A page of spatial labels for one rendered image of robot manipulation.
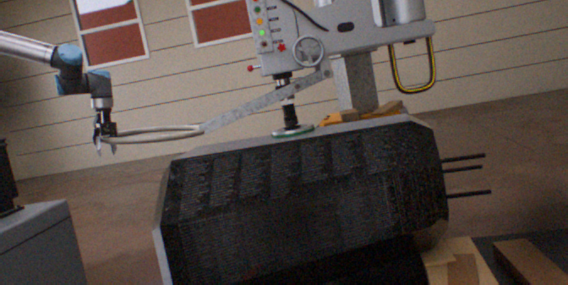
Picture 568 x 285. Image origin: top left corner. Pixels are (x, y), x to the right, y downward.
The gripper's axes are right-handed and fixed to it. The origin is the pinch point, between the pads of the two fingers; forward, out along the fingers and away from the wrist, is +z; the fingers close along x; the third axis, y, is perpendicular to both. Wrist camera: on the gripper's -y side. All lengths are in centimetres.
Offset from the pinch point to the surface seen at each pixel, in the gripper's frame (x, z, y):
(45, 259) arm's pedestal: -36, 21, 59
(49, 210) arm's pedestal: -33, 8, 54
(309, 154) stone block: 68, 5, 61
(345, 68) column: 143, -31, 9
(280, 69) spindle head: 70, -32, 40
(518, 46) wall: 717, -55, -163
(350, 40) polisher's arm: 100, -44, 57
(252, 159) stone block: 51, 7, 41
